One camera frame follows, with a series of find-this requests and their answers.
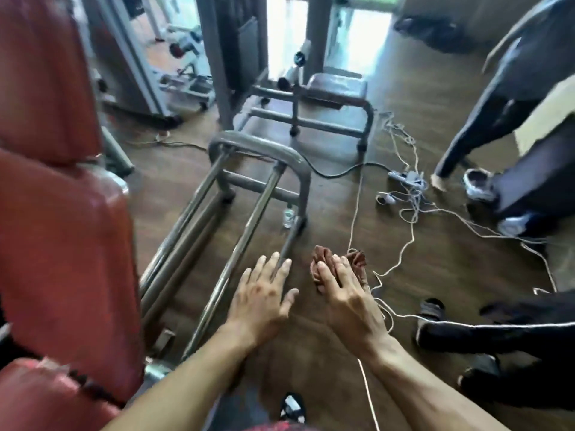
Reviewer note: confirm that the grey gym machine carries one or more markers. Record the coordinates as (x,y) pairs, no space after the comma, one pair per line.
(134,58)

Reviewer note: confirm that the person's left thumb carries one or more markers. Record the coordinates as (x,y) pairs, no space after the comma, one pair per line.
(290,302)

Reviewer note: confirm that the red padded bench backrest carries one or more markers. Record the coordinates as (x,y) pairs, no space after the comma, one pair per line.
(58,210)

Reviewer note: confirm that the person's left forearm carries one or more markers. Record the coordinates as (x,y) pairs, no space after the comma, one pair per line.
(188,381)

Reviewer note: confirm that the person's black white shoe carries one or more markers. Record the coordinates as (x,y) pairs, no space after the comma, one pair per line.
(293,407)

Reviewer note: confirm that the white power strip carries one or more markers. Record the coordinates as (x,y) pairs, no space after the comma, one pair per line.
(408,178)

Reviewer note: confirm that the clear plastic water bottle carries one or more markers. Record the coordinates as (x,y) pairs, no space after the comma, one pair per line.
(288,217)

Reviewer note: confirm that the brown padded machine seat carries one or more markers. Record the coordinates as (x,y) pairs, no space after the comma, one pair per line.
(338,87)

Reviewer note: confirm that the person's right thumb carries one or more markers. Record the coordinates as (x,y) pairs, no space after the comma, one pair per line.
(325,274)

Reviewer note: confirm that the grey metal bench frame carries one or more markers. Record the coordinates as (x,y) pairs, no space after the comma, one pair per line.
(251,210)

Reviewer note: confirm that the white charger plug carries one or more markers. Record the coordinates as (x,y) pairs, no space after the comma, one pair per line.
(386,198)

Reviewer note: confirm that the person's right hand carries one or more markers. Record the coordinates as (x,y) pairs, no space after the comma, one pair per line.
(350,309)

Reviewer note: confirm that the red torn bench seat pad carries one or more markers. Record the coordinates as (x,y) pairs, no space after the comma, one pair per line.
(40,399)

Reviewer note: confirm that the brown cloth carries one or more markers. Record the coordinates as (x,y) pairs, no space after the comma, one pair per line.
(324,258)

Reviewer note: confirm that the person's left middle finger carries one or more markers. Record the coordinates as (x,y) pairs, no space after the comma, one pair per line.
(271,271)

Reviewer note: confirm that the person's left little finger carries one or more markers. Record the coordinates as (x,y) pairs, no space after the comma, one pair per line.
(245,279)

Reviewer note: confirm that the dark bag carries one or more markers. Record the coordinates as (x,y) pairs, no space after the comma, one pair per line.
(433,33)

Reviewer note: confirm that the person's left hand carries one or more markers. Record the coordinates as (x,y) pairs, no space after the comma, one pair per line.
(258,305)

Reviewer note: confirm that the person's right forearm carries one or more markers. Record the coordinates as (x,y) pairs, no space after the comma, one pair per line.
(426,394)

